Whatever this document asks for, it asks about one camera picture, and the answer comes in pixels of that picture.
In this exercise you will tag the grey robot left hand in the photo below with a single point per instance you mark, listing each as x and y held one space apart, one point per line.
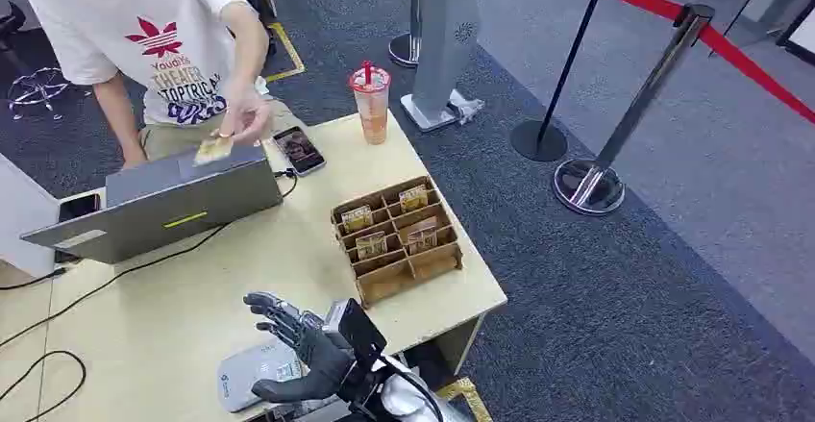
318 355

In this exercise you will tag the person's left hand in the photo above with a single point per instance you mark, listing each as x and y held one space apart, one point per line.
245 113

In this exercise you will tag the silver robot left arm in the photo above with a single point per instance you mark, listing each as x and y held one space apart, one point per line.
407 400

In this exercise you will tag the smartphone with lit screen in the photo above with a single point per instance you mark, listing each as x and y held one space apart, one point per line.
299 150

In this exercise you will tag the grey flat card reader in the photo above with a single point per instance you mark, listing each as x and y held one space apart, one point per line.
254 371

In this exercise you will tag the wooden card box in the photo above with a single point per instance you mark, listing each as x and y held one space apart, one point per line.
388 279

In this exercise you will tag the grey laptop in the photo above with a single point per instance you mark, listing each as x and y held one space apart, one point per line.
185 206

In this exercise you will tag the orange drink cup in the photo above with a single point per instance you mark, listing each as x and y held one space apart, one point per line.
372 113

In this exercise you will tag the red straw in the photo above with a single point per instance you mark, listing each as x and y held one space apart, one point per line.
367 72

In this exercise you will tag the person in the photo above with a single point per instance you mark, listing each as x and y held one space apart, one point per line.
140 18

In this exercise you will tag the chrome stanchion base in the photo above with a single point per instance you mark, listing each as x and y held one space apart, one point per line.
404 50

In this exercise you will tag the black smartphone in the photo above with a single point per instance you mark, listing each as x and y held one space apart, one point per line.
79 207

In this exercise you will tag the chrome chair base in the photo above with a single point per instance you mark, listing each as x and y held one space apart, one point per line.
38 91

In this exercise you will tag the grey kiosk pillar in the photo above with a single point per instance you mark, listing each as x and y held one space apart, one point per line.
446 30

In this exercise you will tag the white crumpled cloth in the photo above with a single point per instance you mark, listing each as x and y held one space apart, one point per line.
468 107

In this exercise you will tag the white cabinet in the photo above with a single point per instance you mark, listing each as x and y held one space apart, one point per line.
22 222

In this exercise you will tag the red barrier belt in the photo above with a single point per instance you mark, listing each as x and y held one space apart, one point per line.
732 56

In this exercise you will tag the black framed sign board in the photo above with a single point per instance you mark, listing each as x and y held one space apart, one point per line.
799 34

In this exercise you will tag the black stanchion post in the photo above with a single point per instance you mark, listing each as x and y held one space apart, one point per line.
563 81

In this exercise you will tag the chrome stanchion post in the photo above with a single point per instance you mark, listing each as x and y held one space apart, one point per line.
649 94

